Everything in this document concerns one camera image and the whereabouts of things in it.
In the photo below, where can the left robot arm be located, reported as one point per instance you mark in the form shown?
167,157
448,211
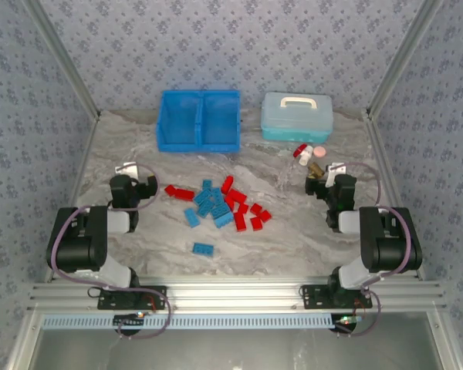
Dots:
77,246

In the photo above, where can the brass valve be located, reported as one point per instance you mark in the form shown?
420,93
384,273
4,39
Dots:
315,169

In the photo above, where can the pink round disc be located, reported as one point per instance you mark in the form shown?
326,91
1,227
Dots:
319,151

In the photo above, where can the blue two-compartment plastic bin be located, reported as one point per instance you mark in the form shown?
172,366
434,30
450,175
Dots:
198,115

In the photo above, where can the black controller board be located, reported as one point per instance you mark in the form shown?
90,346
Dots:
343,325
123,320

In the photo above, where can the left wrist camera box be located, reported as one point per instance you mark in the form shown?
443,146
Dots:
126,169

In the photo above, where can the aluminium table side rail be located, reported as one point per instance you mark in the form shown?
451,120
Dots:
382,154
78,173

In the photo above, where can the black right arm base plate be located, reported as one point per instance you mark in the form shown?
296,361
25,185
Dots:
312,298

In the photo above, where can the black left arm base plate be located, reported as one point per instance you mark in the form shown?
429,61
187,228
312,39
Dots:
108,302

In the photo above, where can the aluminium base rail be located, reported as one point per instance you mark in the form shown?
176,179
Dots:
235,293

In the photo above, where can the aluminium frame post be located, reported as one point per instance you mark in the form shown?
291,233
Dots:
63,58
404,58

